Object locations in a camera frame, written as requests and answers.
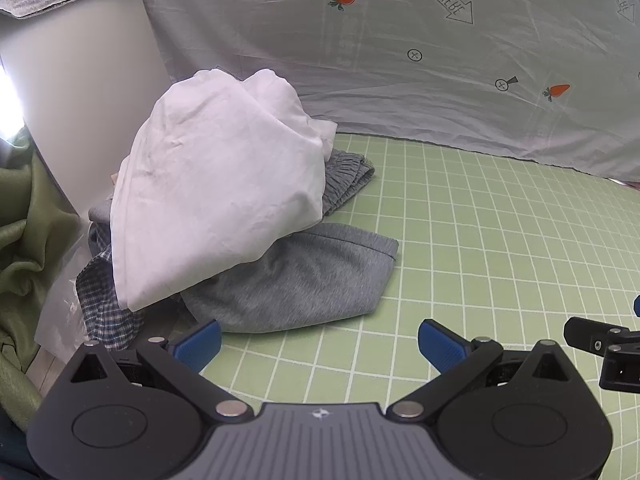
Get grey elastic waist garment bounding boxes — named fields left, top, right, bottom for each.
left=320, top=149, right=377, bottom=219

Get green curtain cloth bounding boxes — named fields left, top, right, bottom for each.
left=0, top=127, right=82, bottom=433

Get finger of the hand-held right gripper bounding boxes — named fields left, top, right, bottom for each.
left=563, top=316, right=640, bottom=392

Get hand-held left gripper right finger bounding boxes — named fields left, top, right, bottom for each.
left=389, top=318, right=577, bottom=421

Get grey-green printed shirt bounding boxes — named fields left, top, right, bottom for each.
left=137, top=0, right=640, bottom=182

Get clear plastic bag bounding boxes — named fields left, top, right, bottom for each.
left=35, top=239, right=97, bottom=362

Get white garment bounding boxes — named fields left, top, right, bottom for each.
left=109, top=67, right=339, bottom=312

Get green grid cutting mat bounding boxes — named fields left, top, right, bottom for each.
left=170, top=132, right=640, bottom=480

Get grey sweat shorts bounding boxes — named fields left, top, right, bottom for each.
left=180, top=222, right=400, bottom=335

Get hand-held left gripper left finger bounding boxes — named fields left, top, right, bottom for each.
left=67, top=318, right=256, bottom=421

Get blue plaid cloth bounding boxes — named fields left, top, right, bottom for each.
left=75, top=222, right=147, bottom=352

